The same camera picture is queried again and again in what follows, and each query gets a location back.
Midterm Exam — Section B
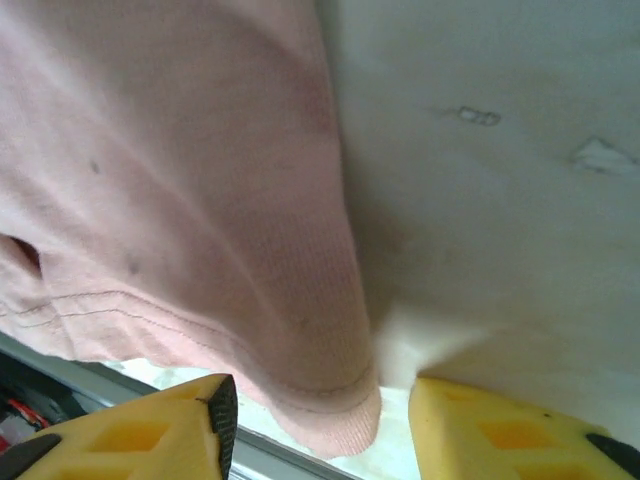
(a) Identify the aluminium mounting rail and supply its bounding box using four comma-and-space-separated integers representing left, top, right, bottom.
0, 332, 366, 480

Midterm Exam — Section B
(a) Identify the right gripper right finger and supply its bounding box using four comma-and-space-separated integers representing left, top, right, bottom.
408, 376, 640, 480

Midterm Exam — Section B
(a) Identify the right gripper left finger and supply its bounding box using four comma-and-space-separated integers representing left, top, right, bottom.
0, 373, 240, 480

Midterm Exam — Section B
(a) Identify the thin red wire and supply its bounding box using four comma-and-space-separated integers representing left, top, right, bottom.
2, 394, 44, 429

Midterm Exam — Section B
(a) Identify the pink t-shirt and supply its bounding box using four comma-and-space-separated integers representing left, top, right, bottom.
0, 0, 384, 459

